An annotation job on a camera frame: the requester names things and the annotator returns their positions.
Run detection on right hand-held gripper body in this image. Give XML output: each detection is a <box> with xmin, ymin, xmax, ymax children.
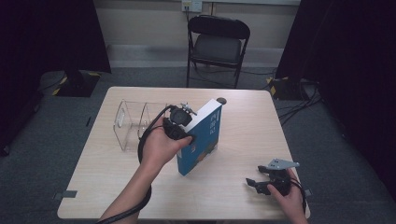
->
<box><xmin>257</xmin><ymin>158</ymin><xmax>301</xmax><ymax>197</ymax></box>

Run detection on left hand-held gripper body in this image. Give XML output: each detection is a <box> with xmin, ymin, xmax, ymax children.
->
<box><xmin>162</xmin><ymin>102</ymin><xmax>199</xmax><ymax>141</ymax></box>

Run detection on blue book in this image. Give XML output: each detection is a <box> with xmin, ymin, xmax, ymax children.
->
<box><xmin>176</xmin><ymin>98</ymin><xmax>224</xmax><ymax>177</ymax></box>

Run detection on clear acrylic divider rack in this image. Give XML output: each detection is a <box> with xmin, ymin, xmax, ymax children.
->
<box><xmin>112</xmin><ymin>99</ymin><xmax>176</xmax><ymax>154</ymax></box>

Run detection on person's right hand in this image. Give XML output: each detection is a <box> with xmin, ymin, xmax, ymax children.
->
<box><xmin>266</xmin><ymin>168</ymin><xmax>308</xmax><ymax>219</ymax></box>

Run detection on person's left hand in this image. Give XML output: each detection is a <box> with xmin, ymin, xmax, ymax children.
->
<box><xmin>140</xmin><ymin>123</ymin><xmax>194</xmax><ymax>173</ymax></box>

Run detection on black folding chair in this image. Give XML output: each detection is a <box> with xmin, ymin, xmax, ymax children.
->
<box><xmin>186</xmin><ymin>14</ymin><xmax>251</xmax><ymax>90</ymax></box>

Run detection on stand base with yellow tape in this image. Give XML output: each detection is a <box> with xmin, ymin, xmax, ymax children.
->
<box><xmin>38</xmin><ymin>69</ymin><xmax>103</xmax><ymax>98</ymax></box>
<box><xmin>265</xmin><ymin>76</ymin><xmax>321</xmax><ymax>101</ymax></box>

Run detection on dark curtain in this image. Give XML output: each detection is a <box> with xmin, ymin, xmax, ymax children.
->
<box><xmin>275</xmin><ymin>0</ymin><xmax>396</xmax><ymax>202</ymax></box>
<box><xmin>0</xmin><ymin>0</ymin><xmax>112</xmax><ymax>157</ymax></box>

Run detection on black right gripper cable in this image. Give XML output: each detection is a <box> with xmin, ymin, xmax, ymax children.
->
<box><xmin>290</xmin><ymin>176</ymin><xmax>308</xmax><ymax>217</ymax></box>

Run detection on black floor cables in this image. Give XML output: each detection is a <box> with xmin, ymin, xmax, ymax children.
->
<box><xmin>276</xmin><ymin>83</ymin><xmax>325</xmax><ymax>126</ymax></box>

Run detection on white wall socket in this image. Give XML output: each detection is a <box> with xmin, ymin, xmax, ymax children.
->
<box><xmin>181</xmin><ymin>0</ymin><xmax>204</xmax><ymax>13</ymax></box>

